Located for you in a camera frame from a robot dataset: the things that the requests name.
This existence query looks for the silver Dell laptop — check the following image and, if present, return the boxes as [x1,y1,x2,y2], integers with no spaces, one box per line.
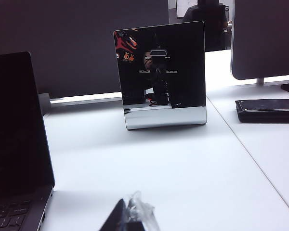
[0,51,55,231]

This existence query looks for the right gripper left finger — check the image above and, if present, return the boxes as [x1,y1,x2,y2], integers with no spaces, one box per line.
[98,198,129,231]

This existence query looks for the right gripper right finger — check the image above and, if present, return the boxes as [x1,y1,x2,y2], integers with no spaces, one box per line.
[126,191,161,231]

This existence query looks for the long grey metal partition bracket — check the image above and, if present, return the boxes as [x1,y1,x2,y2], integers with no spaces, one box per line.
[38,92,51,115]

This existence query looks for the black and silver standing device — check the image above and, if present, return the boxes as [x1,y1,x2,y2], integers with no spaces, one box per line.
[113,20,207,130]

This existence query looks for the wide grey desk partition panel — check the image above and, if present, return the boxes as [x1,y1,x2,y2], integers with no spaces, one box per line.
[0,0,170,99]

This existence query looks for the narrow grey desk partition panel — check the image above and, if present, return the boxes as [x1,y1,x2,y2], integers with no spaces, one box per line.
[231,0,289,81]

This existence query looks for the person in dark shirt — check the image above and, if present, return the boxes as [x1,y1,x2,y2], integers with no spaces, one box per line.
[183,0,229,52]

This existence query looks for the black flat wallet case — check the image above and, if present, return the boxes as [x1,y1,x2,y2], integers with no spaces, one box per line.
[235,98,289,124]

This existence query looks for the white wall board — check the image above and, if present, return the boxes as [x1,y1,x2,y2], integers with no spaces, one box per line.
[175,0,199,18]

